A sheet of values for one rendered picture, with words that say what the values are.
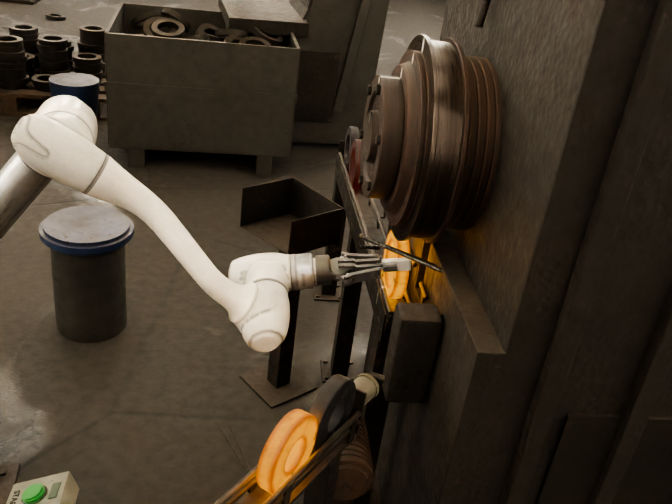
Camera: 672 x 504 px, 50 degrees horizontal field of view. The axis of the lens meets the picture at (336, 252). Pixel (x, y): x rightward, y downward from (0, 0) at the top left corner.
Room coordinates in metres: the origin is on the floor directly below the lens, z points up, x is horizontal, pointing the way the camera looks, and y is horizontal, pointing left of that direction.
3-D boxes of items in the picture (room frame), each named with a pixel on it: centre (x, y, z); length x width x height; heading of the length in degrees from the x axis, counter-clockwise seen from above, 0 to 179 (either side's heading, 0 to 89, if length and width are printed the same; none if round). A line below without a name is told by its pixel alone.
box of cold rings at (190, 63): (4.23, 0.92, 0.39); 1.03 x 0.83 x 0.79; 102
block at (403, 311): (1.38, -0.21, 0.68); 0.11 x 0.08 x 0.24; 98
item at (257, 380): (2.07, 0.16, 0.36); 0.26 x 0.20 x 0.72; 43
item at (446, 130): (1.61, -0.16, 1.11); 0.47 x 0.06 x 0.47; 8
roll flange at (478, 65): (1.63, -0.24, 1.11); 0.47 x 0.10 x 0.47; 8
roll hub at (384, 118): (1.60, -0.06, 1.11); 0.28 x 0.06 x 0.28; 8
